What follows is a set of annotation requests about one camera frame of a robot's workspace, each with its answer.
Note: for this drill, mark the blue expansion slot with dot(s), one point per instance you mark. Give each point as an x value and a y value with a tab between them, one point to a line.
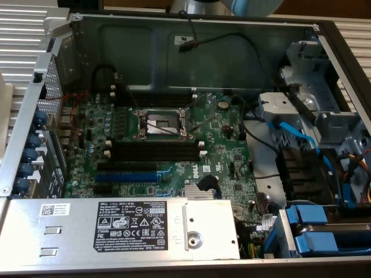
127	176

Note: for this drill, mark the round coin battery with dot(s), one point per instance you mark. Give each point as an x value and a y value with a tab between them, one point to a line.
223	104

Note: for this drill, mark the blue card retention clip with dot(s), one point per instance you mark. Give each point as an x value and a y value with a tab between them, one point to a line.
34	140
30	155
26	169
21	184
40	117

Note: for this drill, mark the RAM slot white latches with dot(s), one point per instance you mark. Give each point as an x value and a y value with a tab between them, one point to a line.
156	143
156	153
153	94
153	87

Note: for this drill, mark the green Dell motherboard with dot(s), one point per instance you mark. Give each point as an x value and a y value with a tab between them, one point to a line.
220	144

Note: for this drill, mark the short black expansion slot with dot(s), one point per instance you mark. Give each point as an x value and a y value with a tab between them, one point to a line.
103	188

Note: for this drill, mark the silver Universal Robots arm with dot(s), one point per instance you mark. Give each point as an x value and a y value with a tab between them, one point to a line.
255	7

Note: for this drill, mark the long black expansion slot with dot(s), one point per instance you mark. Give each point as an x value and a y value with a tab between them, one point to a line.
127	166

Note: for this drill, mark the silver metal corner bracket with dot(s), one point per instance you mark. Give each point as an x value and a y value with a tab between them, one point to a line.
55	23

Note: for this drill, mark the CPU socket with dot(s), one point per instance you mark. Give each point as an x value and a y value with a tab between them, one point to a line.
159	123

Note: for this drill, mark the thin metal locking lever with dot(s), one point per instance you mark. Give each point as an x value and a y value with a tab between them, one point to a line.
132	97
168	128

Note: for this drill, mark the grey metal disk bay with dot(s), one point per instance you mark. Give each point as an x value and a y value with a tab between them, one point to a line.
284	104

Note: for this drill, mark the black fan housing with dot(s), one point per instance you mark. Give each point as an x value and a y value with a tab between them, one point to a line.
301	173

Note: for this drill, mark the open black PC case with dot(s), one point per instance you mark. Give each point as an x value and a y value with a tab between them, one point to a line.
130	52

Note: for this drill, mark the silver power supply box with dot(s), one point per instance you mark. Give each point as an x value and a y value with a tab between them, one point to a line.
72	231

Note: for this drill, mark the silver finned heat sink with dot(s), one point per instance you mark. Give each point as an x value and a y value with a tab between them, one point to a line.
195	192

